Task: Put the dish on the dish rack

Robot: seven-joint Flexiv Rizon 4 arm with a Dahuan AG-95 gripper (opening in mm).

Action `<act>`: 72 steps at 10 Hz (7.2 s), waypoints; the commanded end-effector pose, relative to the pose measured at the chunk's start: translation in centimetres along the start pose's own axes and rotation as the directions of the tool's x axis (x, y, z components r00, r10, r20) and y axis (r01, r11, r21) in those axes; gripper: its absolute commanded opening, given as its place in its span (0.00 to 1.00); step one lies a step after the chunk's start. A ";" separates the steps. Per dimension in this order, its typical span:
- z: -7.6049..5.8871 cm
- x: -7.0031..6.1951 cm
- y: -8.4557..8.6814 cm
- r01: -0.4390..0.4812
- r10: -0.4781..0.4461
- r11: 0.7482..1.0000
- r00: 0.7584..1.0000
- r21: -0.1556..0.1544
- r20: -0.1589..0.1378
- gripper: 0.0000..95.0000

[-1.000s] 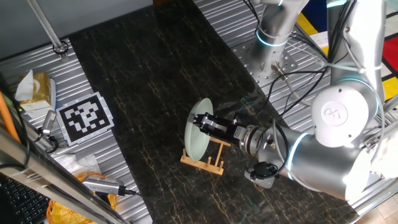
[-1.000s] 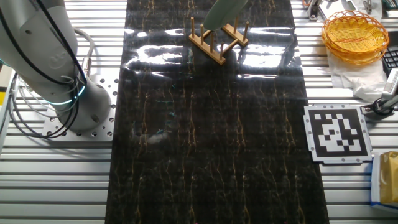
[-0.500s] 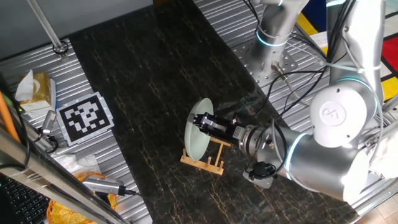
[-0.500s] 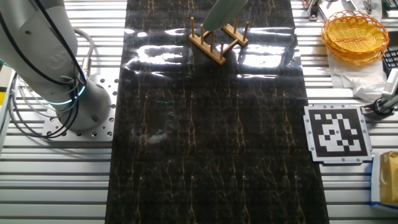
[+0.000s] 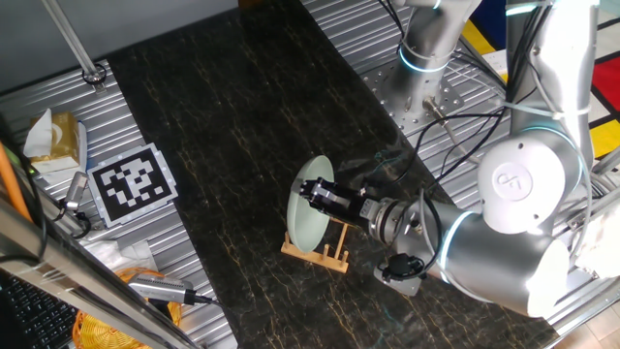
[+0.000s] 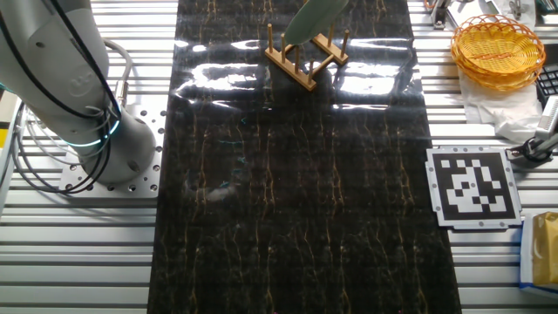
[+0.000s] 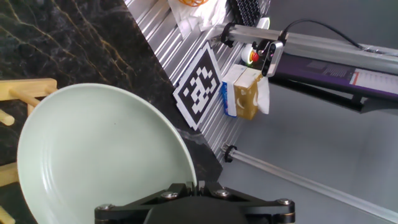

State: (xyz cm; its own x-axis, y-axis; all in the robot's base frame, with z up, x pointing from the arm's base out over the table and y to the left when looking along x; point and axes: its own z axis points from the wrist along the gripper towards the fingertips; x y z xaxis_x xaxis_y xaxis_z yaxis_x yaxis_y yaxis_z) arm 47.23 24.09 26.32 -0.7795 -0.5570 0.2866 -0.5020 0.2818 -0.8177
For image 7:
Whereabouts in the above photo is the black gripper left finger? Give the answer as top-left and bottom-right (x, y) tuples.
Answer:
(95, 182), (197, 224)

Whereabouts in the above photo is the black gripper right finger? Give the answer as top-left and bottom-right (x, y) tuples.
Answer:
(198, 182), (296, 224)

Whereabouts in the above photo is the pale green dish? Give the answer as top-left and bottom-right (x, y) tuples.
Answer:
(17, 83), (197, 224)

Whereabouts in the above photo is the wooden dish rack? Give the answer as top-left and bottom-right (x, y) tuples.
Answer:
(0, 77), (58, 224)

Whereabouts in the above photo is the thin metal pole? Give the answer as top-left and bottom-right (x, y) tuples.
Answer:
(221, 142), (398, 224)

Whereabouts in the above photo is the gold tissue box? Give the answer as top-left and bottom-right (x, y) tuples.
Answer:
(233, 67), (271, 121)

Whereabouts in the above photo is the black white marker board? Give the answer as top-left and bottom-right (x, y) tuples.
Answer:
(172, 41), (223, 131)

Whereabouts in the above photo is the red emergency stop button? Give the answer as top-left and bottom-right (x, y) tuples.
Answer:
(241, 43), (262, 66)

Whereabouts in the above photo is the black marble table mat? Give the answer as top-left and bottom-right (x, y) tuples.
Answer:
(0, 0), (224, 224)

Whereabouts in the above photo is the black keyboard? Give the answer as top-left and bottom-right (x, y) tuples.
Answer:
(228, 0), (262, 27)

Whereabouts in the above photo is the white plastic bag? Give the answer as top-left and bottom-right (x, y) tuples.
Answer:
(167, 0), (229, 40)

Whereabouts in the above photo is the yellow wicker basket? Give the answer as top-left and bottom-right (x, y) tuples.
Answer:
(177, 0), (210, 7)

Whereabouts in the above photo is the silver depth camera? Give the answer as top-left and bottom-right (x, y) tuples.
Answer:
(260, 40), (285, 78)

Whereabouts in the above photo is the aluminium camera rail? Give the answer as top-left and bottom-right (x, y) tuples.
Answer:
(211, 23), (398, 75)

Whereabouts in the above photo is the black camera cable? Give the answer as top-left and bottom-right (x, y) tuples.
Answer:
(281, 19), (364, 50)

